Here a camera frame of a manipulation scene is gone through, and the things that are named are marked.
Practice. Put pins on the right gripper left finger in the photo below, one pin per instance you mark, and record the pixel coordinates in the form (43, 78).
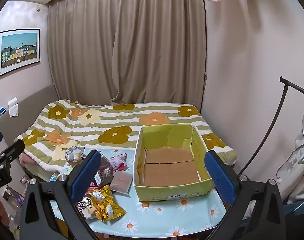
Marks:
(37, 217)

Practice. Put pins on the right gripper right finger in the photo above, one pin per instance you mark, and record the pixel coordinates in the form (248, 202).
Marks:
(256, 210)

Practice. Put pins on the gold yellow snack bag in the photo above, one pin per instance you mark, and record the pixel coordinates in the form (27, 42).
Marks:
(106, 208)

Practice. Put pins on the silver snack bag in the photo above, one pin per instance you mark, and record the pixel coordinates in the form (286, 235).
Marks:
(75, 155)

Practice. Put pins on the pink snack packet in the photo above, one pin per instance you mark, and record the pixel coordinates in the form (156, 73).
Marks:
(118, 162)

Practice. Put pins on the purple brown snack bag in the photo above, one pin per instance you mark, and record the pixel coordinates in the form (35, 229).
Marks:
(105, 173)

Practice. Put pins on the light blue daisy tablecloth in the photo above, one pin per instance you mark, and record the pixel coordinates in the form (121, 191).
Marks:
(170, 218)

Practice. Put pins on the floral striped green blanket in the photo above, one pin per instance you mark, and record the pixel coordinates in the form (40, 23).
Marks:
(65, 123)

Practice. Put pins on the beige flat packet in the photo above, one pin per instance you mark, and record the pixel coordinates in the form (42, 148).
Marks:
(121, 182)

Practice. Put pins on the framed houses picture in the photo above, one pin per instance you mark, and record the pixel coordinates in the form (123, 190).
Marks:
(19, 48)

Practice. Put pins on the green cardboard box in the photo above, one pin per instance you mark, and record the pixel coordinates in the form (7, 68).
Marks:
(169, 163)

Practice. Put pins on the black clothes rack pole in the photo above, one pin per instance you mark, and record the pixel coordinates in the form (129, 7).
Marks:
(286, 85)

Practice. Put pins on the beige curtain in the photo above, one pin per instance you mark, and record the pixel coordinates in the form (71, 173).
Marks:
(128, 51)

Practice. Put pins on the blue wall socket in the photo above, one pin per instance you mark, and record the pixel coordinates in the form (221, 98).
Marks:
(2, 110)

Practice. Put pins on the white wall switch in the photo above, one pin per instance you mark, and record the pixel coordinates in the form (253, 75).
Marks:
(13, 107)

